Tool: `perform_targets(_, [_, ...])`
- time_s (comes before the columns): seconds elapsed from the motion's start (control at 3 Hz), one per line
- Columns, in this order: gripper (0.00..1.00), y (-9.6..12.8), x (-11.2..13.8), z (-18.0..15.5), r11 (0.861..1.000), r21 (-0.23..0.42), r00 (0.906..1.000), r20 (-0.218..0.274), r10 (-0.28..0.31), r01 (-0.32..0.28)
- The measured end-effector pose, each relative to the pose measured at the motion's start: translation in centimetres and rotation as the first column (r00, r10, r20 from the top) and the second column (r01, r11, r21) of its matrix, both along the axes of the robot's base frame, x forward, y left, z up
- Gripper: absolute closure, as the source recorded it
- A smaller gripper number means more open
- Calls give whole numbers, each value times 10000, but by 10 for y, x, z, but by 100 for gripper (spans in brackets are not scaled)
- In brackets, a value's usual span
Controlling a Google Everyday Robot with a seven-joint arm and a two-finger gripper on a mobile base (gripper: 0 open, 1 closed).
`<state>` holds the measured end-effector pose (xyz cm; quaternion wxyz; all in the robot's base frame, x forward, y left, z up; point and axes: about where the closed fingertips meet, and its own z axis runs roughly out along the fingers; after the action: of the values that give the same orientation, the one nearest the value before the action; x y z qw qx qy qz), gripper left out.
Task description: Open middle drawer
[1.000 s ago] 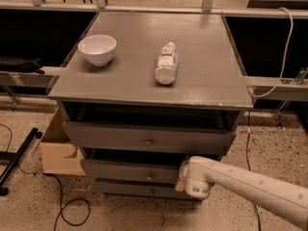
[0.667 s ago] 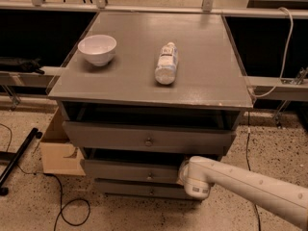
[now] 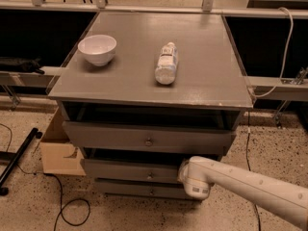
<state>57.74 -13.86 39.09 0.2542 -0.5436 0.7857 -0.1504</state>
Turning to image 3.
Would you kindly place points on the clear plastic bottle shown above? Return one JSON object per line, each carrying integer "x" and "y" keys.
{"x": 165, "y": 71}

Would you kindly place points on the grey drawer cabinet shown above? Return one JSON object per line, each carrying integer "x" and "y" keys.
{"x": 209, "y": 91}

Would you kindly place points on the white bowl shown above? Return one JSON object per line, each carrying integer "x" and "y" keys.
{"x": 97, "y": 49}

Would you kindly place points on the grey top drawer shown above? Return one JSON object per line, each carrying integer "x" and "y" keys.
{"x": 149, "y": 139}

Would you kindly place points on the black metal stand leg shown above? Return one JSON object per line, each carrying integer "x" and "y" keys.
{"x": 10, "y": 160}

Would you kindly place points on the grey drawer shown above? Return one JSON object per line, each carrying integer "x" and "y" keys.
{"x": 130, "y": 165}
{"x": 147, "y": 189}
{"x": 149, "y": 139}

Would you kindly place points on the metal rail frame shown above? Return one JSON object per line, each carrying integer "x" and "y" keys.
{"x": 154, "y": 4}

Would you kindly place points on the black object on rail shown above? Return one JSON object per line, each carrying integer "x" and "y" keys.
{"x": 20, "y": 65}

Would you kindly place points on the grey bottom drawer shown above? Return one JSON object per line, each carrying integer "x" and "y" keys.
{"x": 147, "y": 189}

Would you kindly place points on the cardboard box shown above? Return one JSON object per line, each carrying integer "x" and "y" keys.
{"x": 58, "y": 154}

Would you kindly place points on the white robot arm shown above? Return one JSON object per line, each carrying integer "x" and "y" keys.
{"x": 285, "y": 200}

